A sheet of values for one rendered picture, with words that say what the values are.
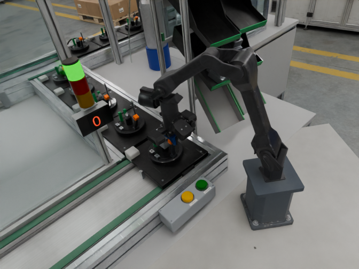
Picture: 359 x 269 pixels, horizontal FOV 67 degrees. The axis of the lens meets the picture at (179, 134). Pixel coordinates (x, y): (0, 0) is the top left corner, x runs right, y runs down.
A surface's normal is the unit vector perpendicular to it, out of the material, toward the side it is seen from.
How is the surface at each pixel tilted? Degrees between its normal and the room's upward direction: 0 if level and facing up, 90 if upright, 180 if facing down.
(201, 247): 0
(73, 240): 0
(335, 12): 90
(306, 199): 0
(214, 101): 45
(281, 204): 90
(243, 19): 25
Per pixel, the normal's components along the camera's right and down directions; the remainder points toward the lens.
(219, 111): 0.30, -0.17
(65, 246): -0.11, -0.75
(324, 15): -0.62, 0.56
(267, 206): 0.11, 0.64
